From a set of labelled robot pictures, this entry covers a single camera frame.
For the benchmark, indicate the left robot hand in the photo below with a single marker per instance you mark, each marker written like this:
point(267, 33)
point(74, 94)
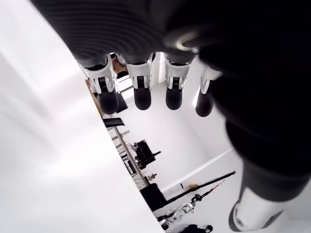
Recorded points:
point(170, 24)

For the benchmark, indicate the seated person in white shirt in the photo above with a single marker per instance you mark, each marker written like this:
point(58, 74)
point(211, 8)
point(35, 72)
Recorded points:
point(119, 65)

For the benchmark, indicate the black chair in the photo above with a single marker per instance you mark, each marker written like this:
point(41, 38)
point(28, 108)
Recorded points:
point(114, 122)

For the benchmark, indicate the black box device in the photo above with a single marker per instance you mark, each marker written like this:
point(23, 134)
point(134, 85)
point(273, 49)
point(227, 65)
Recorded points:
point(143, 153)

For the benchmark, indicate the black column cabinet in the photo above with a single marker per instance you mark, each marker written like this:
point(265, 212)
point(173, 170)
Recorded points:
point(153, 199)

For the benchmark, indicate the silver humanoid robot legs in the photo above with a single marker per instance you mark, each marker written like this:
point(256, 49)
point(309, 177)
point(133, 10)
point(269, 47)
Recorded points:
point(181, 211)

